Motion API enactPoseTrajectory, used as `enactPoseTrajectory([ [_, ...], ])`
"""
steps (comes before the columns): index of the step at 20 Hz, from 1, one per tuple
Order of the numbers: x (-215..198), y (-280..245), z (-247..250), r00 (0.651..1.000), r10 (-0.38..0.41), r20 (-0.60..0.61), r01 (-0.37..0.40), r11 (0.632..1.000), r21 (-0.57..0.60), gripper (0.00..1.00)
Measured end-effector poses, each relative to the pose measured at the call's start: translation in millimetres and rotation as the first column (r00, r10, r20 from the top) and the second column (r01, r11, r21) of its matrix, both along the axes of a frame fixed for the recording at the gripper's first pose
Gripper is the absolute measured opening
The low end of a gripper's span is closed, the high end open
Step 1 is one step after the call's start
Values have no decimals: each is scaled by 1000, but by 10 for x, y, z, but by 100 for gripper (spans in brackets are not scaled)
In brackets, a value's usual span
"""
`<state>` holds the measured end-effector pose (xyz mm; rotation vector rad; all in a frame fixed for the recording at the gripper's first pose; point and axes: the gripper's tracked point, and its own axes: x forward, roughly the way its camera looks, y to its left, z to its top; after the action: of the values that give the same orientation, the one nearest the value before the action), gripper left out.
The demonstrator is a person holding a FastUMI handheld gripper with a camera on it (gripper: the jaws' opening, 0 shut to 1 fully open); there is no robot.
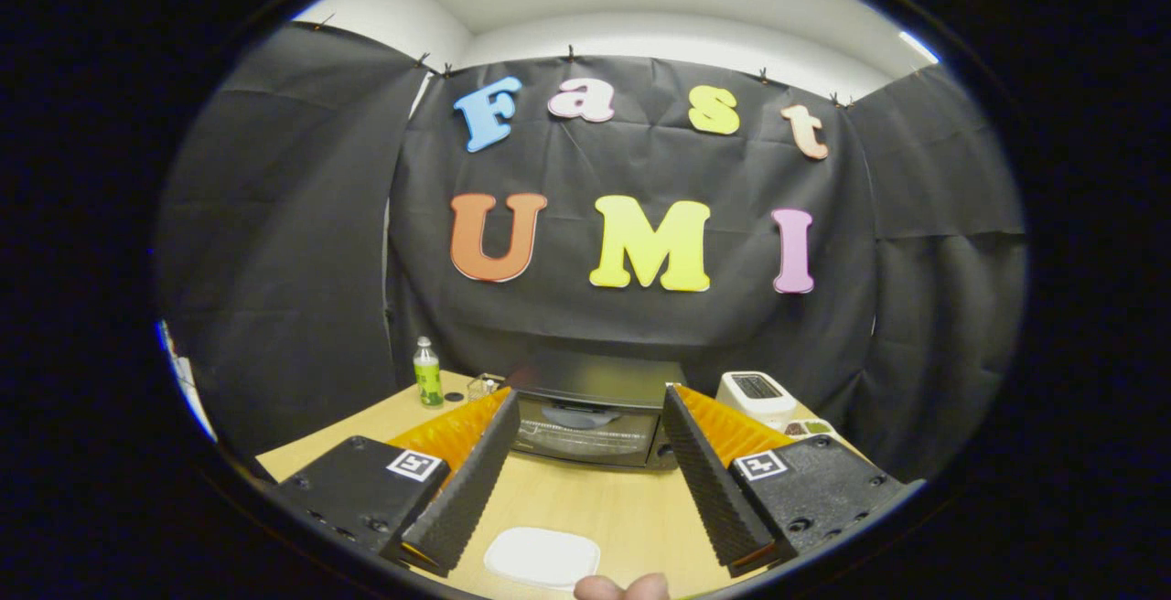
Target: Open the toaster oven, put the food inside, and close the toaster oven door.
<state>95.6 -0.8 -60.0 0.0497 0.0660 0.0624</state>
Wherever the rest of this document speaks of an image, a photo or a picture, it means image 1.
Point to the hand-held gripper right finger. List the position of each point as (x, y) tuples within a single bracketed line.
[(709, 490)]

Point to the small ceiling light panel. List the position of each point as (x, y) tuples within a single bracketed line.
[(918, 48)]

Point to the white plate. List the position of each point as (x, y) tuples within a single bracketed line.
[(540, 556)]

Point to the green label plastic bottle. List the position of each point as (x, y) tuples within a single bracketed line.
[(428, 380)]

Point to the black toaster oven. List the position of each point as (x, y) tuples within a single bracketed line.
[(585, 435)]

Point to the white pop-up toaster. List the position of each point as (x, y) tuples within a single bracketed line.
[(755, 390)]

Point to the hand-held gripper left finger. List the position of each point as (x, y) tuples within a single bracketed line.
[(467, 490)]

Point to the small clear container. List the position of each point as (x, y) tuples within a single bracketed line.
[(485, 388)]

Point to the small white dish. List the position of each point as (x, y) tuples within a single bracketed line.
[(810, 427)]

